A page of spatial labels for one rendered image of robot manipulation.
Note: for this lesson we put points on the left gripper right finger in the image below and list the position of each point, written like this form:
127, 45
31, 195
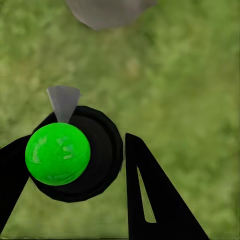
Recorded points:
174, 220

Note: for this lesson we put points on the pesticide atomizer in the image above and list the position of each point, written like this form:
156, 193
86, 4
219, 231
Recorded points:
77, 152

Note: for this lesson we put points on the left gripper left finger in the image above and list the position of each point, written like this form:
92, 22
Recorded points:
14, 174

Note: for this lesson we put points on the tree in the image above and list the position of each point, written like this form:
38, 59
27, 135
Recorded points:
109, 14

